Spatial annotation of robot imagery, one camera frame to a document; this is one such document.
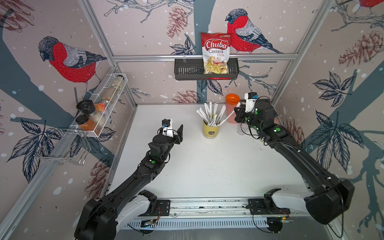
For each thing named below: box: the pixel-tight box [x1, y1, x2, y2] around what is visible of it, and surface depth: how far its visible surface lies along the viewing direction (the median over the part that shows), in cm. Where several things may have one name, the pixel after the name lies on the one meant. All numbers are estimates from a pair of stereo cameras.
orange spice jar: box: [75, 114, 97, 131], surface depth 62 cm
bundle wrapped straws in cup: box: [196, 101, 235, 127], surface depth 94 cm
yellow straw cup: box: [202, 119, 220, 139], surface depth 95 cm
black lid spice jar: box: [76, 99, 96, 116], surface depth 63 cm
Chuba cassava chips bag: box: [200, 32, 232, 75], surface depth 85 cm
